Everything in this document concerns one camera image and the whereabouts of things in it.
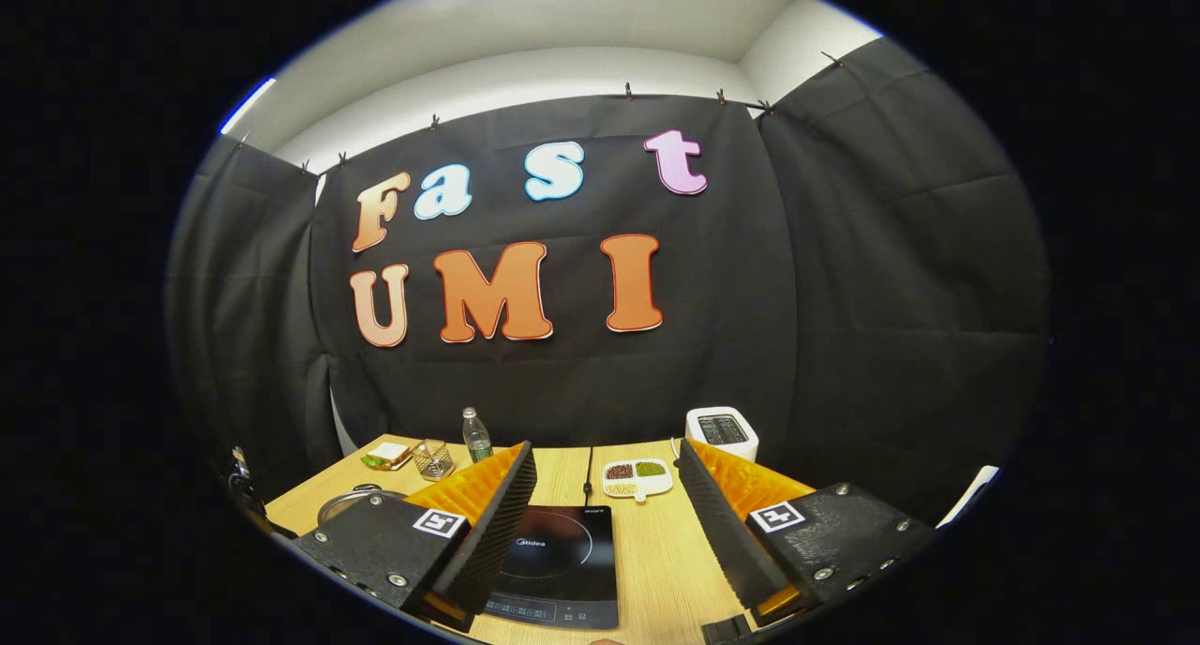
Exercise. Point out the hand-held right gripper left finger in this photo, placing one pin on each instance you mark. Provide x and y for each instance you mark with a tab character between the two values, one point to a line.
487	542

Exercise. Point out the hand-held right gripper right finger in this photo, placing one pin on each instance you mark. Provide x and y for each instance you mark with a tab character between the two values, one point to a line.
722	532

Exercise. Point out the black induction cooktop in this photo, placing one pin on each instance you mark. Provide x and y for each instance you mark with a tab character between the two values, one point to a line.
572	561

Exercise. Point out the stainless steel pot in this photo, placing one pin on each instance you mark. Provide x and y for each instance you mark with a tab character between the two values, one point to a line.
342	504

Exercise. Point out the white divided dish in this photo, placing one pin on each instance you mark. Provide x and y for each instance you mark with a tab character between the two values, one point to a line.
661	484

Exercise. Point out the white toaster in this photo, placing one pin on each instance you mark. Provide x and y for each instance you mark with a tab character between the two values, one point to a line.
741	450

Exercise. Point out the green mung beans portion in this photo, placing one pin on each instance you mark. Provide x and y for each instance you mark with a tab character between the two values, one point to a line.
650	469

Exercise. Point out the clear plastic water bottle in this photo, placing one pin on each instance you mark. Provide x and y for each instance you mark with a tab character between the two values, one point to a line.
477	443

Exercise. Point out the small soybeans portion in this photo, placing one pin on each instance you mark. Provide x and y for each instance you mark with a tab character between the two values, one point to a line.
621	488

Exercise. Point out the red beans portion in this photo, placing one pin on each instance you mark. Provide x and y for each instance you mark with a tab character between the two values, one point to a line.
620	472

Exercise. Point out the sandwich on plate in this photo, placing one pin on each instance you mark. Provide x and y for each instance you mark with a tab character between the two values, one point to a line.
386	453

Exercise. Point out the black backdrop cloth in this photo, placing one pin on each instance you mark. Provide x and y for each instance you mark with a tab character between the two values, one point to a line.
797	298

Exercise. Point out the row of cloth clips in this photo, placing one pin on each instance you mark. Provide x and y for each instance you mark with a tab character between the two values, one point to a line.
629	91

